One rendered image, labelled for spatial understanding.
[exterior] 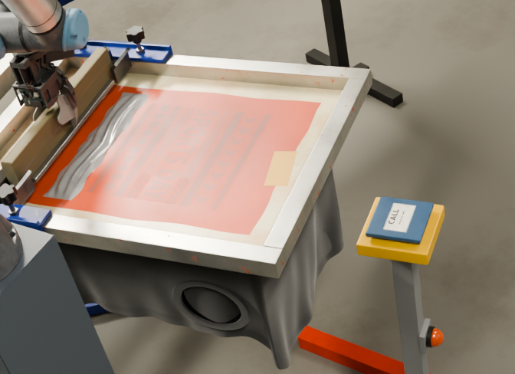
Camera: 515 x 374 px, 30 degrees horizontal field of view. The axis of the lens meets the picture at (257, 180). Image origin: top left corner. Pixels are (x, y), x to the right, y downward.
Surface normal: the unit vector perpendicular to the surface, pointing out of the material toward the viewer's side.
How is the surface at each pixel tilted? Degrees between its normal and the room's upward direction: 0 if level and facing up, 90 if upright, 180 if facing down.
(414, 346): 90
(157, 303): 96
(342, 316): 0
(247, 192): 0
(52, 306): 90
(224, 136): 0
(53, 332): 90
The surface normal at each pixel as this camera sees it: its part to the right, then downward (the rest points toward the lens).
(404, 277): -0.36, 0.65
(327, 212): 0.77, 0.36
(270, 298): 0.91, 0.15
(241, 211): -0.18, -0.75
